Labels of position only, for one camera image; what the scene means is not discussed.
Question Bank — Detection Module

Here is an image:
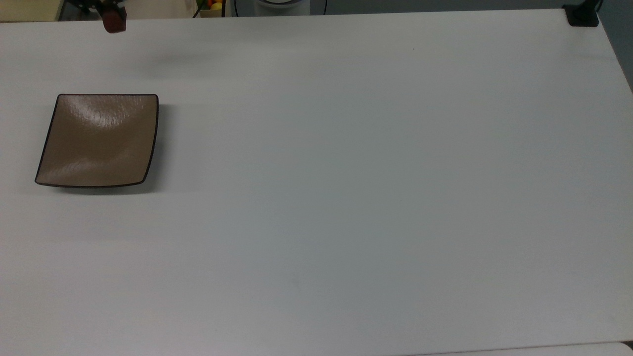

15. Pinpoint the black table clamp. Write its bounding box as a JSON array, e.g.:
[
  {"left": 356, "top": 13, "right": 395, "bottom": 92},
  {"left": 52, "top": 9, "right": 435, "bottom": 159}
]
[{"left": 562, "top": 0, "right": 603, "bottom": 27}]

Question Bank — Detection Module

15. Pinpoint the square brown ceramic plate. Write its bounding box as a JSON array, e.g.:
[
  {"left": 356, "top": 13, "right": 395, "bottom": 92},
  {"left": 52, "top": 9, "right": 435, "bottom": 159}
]
[{"left": 34, "top": 93, "right": 159, "bottom": 188}]

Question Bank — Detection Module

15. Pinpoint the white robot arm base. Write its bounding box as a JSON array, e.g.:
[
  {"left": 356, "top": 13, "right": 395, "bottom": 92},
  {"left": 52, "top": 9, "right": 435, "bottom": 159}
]
[{"left": 254, "top": 0, "right": 312, "bottom": 16}]

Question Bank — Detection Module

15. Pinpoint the beige wooden furniture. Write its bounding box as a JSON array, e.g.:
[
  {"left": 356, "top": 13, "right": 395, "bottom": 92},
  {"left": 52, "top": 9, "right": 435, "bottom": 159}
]
[{"left": 0, "top": 0, "right": 66, "bottom": 23}]

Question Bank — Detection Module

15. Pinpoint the box with colourful fruit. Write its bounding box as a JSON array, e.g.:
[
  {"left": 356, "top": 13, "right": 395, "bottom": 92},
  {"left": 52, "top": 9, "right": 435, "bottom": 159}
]
[{"left": 196, "top": 0, "right": 226, "bottom": 18}]

